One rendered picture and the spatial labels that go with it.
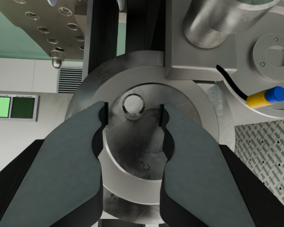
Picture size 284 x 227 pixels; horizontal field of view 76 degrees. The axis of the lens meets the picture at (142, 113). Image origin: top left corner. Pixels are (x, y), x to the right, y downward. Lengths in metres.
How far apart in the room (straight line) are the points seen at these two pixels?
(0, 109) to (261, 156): 0.58
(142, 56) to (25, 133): 0.44
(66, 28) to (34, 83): 2.88
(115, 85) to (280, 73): 0.15
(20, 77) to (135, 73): 3.30
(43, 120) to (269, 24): 0.49
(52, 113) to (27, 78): 2.86
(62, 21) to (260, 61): 0.35
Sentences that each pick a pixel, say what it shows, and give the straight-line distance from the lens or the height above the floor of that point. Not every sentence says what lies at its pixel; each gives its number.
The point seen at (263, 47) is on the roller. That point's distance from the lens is 0.22.
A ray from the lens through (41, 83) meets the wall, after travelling 3.26.
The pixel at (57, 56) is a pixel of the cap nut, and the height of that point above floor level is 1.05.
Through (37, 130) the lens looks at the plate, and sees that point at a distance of 0.54.
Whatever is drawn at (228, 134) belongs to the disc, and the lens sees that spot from 0.18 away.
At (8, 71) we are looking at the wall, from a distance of 3.56.
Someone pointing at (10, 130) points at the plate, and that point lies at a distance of 0.58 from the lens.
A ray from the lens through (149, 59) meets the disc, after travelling 0.17.
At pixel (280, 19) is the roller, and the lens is 0.25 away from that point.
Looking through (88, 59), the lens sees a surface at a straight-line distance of 0.18.
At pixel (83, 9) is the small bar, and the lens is 0.38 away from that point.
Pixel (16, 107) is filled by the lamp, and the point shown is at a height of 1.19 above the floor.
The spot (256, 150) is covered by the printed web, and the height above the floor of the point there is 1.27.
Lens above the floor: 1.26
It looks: 8 degrees down
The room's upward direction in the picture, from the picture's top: 178 degrees counter-clockwise
